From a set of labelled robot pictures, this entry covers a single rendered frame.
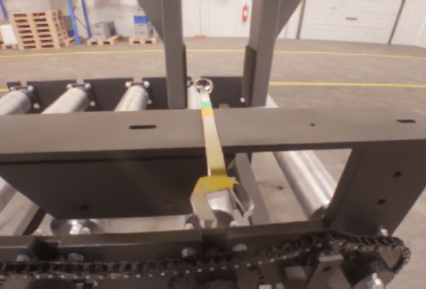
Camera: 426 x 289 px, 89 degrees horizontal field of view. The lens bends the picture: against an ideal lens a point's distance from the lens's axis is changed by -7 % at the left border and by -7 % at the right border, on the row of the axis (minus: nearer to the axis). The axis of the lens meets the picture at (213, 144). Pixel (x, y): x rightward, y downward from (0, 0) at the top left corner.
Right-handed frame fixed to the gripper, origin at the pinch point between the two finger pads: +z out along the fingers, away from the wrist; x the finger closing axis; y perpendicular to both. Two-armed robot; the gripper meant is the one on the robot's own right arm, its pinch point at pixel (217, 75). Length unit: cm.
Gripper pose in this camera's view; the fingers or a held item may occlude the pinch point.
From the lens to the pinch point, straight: 17.8
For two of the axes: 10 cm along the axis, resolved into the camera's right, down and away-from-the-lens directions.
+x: 10.0, -0.3, 0.9
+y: 1.0, 5.4, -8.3
